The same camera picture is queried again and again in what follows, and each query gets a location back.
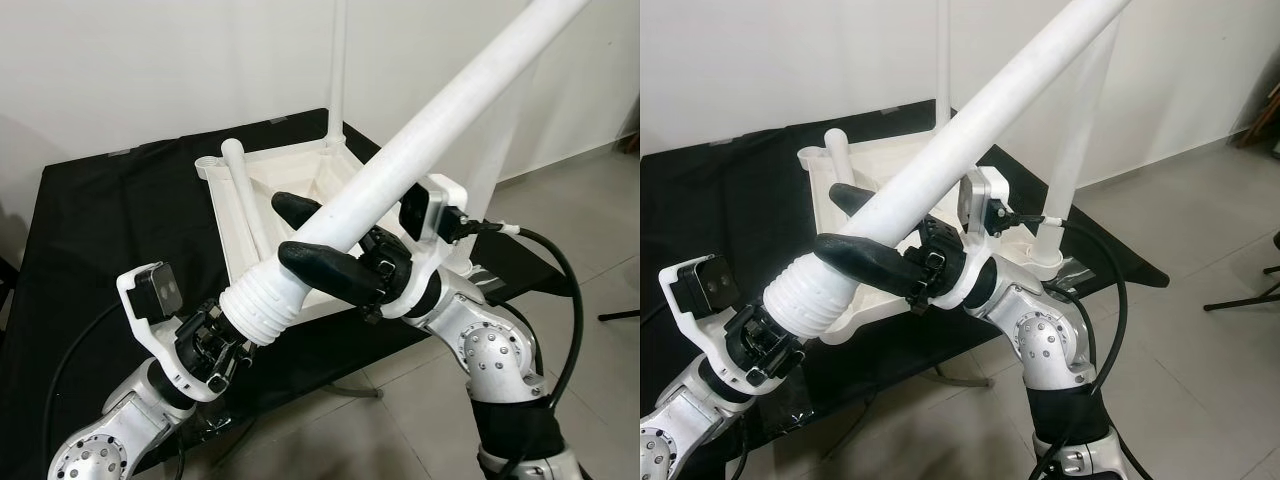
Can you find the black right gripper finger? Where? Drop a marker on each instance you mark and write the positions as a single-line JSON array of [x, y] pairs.
[[870, 263], [330, 270], [855, 200], [298, 210]]

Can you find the white plastic table leg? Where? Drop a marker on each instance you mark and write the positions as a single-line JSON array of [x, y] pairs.
[[845, 165], [980, 120], [945, 60], [1075, 150], [243, 200], [420, 140], [505, 150], [338, 70]]

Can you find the white plastic table top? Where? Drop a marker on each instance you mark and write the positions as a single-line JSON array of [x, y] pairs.
[[300, 175], [900, 165]]

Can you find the clear tape patch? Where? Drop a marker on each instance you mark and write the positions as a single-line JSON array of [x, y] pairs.
[[495, 282], [1078, 272], [810, 422]]

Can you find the black tablecloth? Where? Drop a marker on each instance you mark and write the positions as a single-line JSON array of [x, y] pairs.
[[110, 230], [730, 210]]

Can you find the black tripod stand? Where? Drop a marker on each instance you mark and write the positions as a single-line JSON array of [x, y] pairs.
[[620, 316], [1245, 295]]

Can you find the brown wooden furniture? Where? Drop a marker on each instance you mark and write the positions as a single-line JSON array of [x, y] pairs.
[[1262, 125]]

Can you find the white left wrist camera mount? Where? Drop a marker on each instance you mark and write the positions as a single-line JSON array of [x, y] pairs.
[[135, 330], [690, 335]]

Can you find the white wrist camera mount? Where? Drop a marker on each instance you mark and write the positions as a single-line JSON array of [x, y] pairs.
[[135, 330], [440, 195], [990, 185], [690, 335]]

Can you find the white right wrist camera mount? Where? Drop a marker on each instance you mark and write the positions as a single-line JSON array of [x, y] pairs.
[[990, 185], [440, 195]]

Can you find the grey metal folding table frame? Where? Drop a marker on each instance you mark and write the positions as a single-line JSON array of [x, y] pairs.
[[355, 391], [958, 376]]

